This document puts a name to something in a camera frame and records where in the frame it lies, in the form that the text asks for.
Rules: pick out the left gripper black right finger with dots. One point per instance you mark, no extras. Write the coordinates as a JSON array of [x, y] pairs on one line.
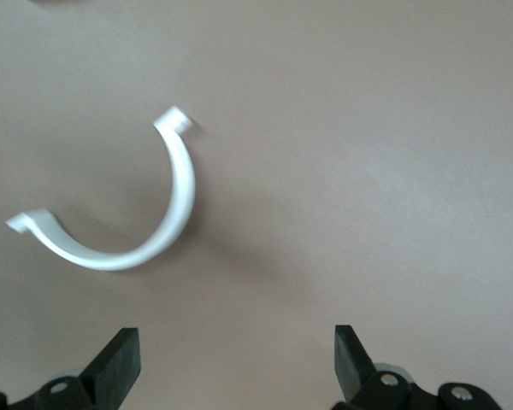
[[350, 363]]

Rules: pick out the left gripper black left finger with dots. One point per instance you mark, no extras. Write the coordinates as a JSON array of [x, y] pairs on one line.
[[115, 367]]

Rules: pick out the white curved plastic clip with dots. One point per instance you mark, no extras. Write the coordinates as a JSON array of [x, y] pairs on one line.
[[181, 188]]

